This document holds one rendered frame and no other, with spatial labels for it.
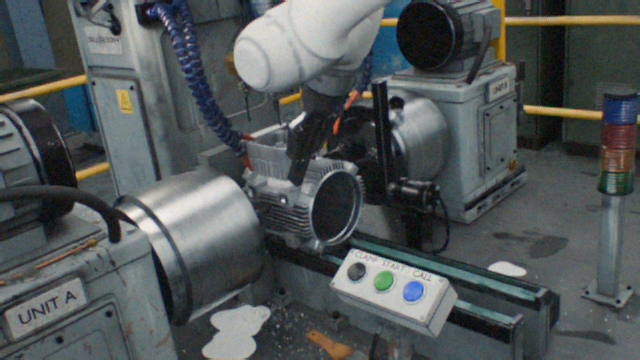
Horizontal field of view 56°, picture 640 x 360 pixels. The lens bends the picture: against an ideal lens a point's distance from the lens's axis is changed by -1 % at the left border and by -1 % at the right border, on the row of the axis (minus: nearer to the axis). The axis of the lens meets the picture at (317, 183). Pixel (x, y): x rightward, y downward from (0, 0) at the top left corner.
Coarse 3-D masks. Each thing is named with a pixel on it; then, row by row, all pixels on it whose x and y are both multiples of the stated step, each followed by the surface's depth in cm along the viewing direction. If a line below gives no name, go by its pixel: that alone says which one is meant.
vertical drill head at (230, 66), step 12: (240, 0) 116; (252, 0) 114; (264, 0) 114; (276, 0) 115; (240, 12) 118; (252, 12) 115; (264, 12) 115; (228, 60) 118; (228, 72) 120; (240, 84) 124; (276, 96) 119; (276, 108) 132
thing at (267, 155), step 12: (276, 132) 134; (252, 144) 128; (264, 144) 133; (276, 144) 129; (252, 156) 130; (264, 156) 127; (276, 156) 124; (264, 168) 128; (276, 168) 125; (288, 168) 123
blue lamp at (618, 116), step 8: (608, 104) 106; (616, 104) 105; (624, 104) 104; (632, 104) 104; (608, 112) 107; (616, 112) 105; (624, 112) 105; (632, 112) 105; (608, 120) 107; (616, 120) 106; (624, 120) 105; (632, 120) 106
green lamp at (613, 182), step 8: (600, 168) 112; (600, 176) 112; (608, 176) 110; (616, 176) 110; (624, 176) 109; (632, 176) 110; (600, 184) 113; (608, 184) 111; (616, 184) 110; (624, 184) 110; (632, 184) 111; (608, 192) 111; (616, 192) 111; (624, 192) 110
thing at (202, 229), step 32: (160, 192) 102; (192, 192) 103; (224, 192) 105; (160, 224) 97; (192, 224) 99; (224, 224) 102; (256, 224) 106; (160, 256) 95; (192, 256) 97; (224, 256) 102; (256, 256) 107; (160, 288) 99; (192, 288) 98; (224, 288) 104
